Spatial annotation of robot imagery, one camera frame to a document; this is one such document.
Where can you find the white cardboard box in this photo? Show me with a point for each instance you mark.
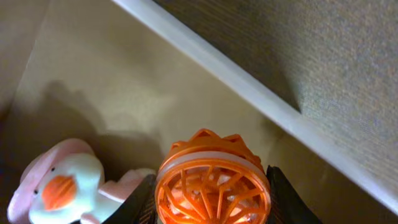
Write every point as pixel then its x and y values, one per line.
pixel 94 72

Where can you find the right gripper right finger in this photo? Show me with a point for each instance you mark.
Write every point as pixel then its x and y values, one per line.
pixel 286 205

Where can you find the white duck pink hat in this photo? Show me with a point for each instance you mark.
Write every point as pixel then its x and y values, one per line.
pixel 67 184

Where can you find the orange round cage ball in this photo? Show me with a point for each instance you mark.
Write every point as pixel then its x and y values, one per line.
pixel 212 179

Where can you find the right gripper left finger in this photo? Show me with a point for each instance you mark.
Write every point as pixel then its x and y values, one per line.
pixel 139 208

